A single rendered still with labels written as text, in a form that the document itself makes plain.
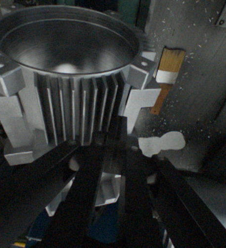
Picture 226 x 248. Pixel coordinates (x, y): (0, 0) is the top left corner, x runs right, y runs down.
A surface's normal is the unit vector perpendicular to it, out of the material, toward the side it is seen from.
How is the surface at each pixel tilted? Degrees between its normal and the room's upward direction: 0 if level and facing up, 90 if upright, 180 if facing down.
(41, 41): 51
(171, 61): 2
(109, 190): 90
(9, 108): 23
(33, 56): 66
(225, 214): 81
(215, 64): 0
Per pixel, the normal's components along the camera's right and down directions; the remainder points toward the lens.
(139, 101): 0.25, 0.77
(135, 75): -0.50, 0.61
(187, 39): -0.15, 0.74
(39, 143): 0.15, -0.64
